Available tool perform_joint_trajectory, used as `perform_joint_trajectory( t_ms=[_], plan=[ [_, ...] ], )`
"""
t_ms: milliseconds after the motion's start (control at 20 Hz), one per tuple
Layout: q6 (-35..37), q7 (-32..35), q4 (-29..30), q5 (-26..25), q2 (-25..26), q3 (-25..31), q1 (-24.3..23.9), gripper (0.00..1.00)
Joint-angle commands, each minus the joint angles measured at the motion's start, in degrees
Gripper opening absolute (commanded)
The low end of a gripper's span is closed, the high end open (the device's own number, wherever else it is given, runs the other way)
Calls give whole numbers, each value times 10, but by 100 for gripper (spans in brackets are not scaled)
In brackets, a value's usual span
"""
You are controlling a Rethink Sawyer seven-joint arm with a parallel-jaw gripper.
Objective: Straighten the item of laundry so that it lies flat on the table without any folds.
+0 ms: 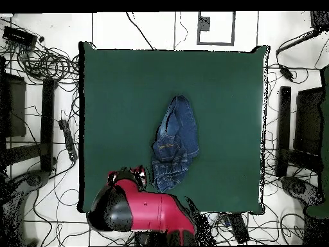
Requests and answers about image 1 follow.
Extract black round stand base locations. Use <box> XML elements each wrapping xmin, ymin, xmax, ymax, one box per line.
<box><xmin>280</xmin><ymin>176</ymin><xmax>323</xmax><ymax>205</ymax></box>
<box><xmin>24</xmin><ymin>170</ymin><xmax>50</xmax><ymax>188</ymax></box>

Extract blue denim jeans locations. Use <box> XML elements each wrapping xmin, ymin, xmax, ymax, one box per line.
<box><xmin>150</xmin><ymin>94</ymin><xmax>200</xmax><ymax>193</ymax></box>

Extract black power brick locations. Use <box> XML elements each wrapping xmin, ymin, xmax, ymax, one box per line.
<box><xmin>278</xmin><ymin>64</ymin><xmax>296</xmax><ymax>82</ymax></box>

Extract long black floor cable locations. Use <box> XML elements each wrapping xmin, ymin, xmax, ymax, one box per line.
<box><xmin>125</xmin><ymin>12</ymin><xmax>157</xmax><ymax>50</ymax></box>

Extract black stand leg bar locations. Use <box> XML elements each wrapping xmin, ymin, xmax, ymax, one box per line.
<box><xmin>276</xmin><ymin>86</ymin><xmax>292</xmax><ymax>178</ymax></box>
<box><xmin>40</xmin><ymin>78</ymin><xmax>57</xmax><ymax>172</ymax></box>

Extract dark green table cloth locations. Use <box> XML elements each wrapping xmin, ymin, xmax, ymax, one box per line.
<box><xmin>78</xmin><ymin>41</ymin><xmax>271</xmax><ymax>215</ymax></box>

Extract dark flat panel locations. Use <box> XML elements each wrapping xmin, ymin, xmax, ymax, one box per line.
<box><xmin>293</xmin><ymin>86</ymin><xmax>325</xmax><ymax>156</ymax></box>
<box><xmin>0</xmin><ymin>73</ymin><xmax>27</xmax><ymax>138</ymax></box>

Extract grey square floor frame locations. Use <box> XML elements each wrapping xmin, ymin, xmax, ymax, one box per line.
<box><xmin>197</xmin><ymin>11</ymin><xmax>236</xmax><ymax>46</ymax></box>

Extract tangle of black cables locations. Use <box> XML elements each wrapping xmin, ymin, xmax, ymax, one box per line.
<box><xmin>17</xmin><ymin>44</ymin><xmax>80</xmax><ymax>84</ymax></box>

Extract black rod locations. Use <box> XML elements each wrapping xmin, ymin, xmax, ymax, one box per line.
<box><xmin>275</xmin><ymin>29</ymin><xmax>320</xmax><ymax>55</ymax></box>

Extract small grey square patch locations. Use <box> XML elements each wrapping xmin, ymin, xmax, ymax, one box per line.
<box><xmin>199</xmin><ymin>16</ymin><xmax>211</xmax><ymax>32</ymax></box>

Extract black power strip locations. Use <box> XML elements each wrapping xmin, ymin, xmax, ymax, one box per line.
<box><xmin>58</xmin><ymin>118</ymin><xmax>78</xmax><ymax>162</ymax></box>
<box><xmin>227</xmin><ymin>212</ymin><xmax>251</xmax><ymax>244</ymax></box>

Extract black corner box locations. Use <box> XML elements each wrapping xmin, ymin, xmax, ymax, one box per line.
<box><xmin>310</xmin><ymin>10</ymin><xmax>329</xmax><ymax>32</ymax></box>

